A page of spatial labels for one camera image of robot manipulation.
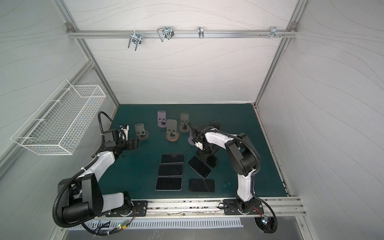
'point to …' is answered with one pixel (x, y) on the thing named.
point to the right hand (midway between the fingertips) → (211, 152)
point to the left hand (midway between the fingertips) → (132, 137)
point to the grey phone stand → (142, 134)
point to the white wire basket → (58, 123)
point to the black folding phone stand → (215, 124)
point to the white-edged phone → (169, 183)
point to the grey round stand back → (184, 126)
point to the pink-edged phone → (170, 170)
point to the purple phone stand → (190, 140)
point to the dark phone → (211, 160)
